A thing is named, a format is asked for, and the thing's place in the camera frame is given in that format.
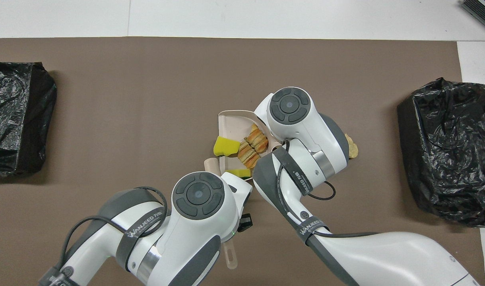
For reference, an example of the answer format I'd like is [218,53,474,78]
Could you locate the pale bread chunk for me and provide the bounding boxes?
[344,133,359,159]

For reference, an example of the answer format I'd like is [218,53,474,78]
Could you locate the striped croissant piece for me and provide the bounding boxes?
[237,141,261,169]

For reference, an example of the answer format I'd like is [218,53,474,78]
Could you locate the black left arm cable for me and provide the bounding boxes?
[59,186,169,278]

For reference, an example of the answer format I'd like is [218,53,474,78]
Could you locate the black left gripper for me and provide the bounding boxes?
[238,213,253,233]

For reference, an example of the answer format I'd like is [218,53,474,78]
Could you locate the yellow sponge piece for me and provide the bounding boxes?
[213,136,240,157]
[226,168,253,179]

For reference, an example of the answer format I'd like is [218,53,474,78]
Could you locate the beige plastic dustpan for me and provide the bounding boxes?
[218,110,281,169]

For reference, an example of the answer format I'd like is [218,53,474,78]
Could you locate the black bag lined bin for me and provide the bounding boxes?
[0,62,57,178]
[397,77,485,228]

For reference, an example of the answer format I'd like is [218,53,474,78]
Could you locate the orange croissant piece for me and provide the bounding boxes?
[244,123,269,153]

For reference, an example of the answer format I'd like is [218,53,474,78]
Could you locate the beige hand brush black bristles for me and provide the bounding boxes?
[204,157,239,270]

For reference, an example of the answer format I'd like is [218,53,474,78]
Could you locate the grey ribbed device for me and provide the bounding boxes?
[460,0,485,36]

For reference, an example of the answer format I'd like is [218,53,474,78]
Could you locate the brown table mat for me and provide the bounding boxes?
[0,37,485,286]

